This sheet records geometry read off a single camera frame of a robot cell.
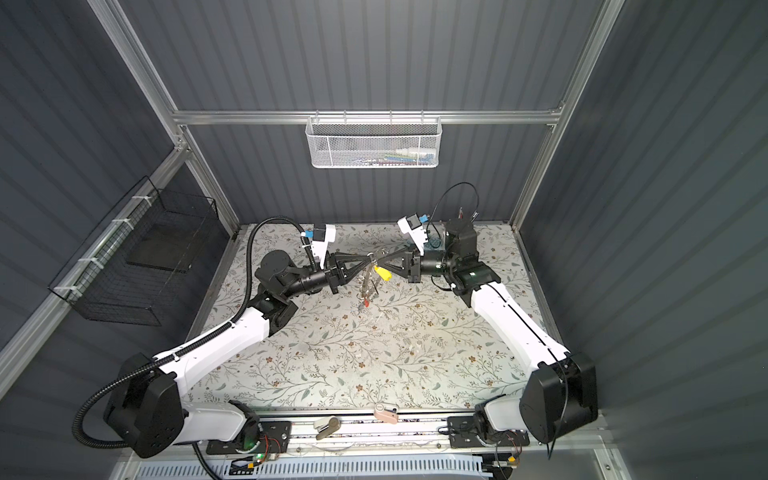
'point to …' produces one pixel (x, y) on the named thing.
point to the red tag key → (367, 303)
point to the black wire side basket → (147, 257)
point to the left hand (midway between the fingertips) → (371, 261)
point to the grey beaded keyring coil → (371, 280)
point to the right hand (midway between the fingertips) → (384, 268)
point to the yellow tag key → (383, 273)
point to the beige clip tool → (326, 426)
